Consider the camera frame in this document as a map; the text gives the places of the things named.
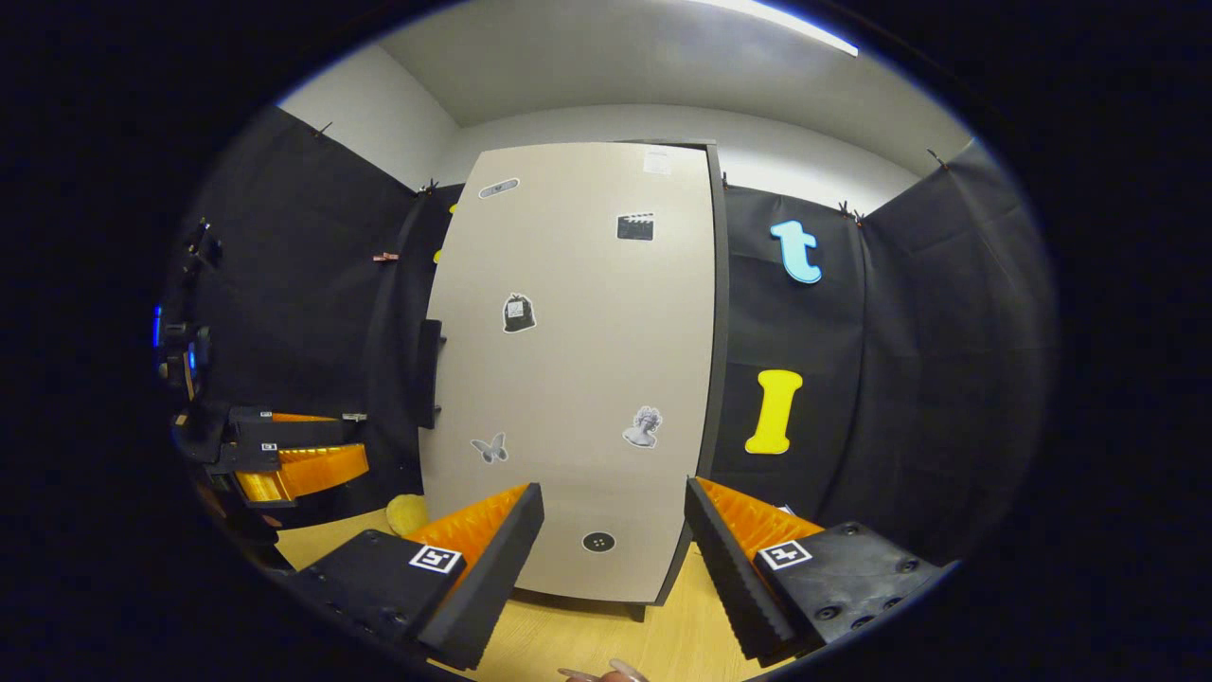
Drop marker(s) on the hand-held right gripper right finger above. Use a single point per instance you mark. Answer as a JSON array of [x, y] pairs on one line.
[[729, 578]]

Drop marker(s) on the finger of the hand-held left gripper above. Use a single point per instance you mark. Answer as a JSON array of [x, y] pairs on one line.
[[284, 431], [312, 471]]

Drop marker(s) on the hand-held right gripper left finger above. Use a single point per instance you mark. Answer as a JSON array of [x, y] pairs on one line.
[[492, 578]]

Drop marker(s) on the yellow bumpy round object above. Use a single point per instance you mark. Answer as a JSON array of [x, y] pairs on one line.
[[405, 516]]

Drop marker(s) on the black backdrop cloth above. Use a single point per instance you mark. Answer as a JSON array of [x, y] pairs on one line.
[[947, 379]]

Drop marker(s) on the ceiling strip light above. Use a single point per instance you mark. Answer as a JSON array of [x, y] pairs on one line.
[[786, 21]]

